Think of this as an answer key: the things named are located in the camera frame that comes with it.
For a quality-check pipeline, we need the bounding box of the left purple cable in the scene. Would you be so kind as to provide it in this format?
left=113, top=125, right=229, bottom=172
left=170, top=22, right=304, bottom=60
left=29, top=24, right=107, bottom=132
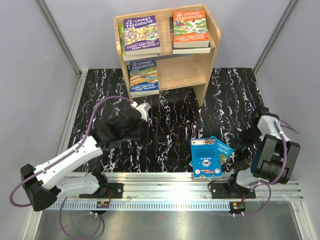
left=9, top=96, right=138, bottom=239

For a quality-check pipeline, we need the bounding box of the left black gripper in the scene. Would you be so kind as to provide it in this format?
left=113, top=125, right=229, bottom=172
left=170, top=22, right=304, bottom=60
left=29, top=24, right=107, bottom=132
left=122, top=117, right=168, bottom=146

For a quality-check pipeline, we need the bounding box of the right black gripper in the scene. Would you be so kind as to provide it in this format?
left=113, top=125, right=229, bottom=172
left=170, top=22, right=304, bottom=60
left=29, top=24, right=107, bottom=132
left=232, top=125, right=262, bottom=151

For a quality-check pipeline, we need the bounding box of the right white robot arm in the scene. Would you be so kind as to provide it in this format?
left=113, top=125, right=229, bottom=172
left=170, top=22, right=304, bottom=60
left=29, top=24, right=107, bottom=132
left=226, top=106, right=301, bottom=199

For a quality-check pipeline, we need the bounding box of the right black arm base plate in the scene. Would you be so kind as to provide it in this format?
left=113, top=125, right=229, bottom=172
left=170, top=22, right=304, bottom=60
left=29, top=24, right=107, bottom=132
left=210, top=182, right=256, bottom=200

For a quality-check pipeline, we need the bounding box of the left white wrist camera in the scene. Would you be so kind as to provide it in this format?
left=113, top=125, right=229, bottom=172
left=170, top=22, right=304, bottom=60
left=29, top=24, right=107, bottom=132
left=130, top=101, right=151, bottom=122

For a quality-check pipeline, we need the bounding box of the blue Storey Treehouse book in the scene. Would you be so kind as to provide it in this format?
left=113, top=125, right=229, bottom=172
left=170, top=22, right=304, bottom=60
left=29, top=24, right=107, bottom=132
left=188, top=135, right=235, bottom=181

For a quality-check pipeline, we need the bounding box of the wooden two-tier shelf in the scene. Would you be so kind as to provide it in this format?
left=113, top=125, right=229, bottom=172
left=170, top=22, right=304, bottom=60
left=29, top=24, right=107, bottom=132
left=113, top=4, right=221, bottom=106

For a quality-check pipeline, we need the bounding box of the orange 78-Storey Treehouse book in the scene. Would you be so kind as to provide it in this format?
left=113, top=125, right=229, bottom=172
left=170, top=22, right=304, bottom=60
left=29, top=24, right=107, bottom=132
left=172, top=10, right=210, bottom=49

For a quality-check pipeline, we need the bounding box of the purple 52-Storey Treehouse book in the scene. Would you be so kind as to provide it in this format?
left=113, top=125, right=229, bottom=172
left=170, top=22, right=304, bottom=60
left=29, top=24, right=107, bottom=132
left=123, top=15, right=161, bottom=56

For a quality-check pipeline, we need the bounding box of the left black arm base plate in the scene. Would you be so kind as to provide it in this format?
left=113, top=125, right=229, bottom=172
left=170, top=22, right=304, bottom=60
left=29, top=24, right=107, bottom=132
left=79, top=182, right=124, bottom=199

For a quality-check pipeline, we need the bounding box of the black marble pattern mat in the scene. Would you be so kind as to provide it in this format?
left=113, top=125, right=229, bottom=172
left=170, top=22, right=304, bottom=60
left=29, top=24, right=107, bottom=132
left=69, top=68, right=263, bottom=173

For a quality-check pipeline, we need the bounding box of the green coin cover book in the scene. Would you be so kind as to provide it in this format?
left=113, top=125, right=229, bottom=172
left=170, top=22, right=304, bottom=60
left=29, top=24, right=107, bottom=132
left=128, top=66, right=160, bottom=98

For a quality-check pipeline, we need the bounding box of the light blue paperback book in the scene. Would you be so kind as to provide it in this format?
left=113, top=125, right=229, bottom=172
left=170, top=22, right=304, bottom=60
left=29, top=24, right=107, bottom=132
left=190, top=137, right=224, bottom=180

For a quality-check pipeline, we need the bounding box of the dark blue 91-Storey Treehouse book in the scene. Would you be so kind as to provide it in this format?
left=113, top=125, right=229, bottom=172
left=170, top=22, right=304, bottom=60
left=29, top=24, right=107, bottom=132
left=129, top=59, right=159, bottom=95

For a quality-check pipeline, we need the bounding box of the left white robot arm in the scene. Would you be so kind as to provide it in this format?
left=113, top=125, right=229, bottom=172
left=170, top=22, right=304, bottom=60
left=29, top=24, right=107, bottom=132
left=20, top=109, right=165, bottom=212

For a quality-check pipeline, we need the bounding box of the aluminium rail frame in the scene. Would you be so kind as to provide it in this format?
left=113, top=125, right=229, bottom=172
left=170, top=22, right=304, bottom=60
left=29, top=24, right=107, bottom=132
left=23, top=69, right=313, bottom=240

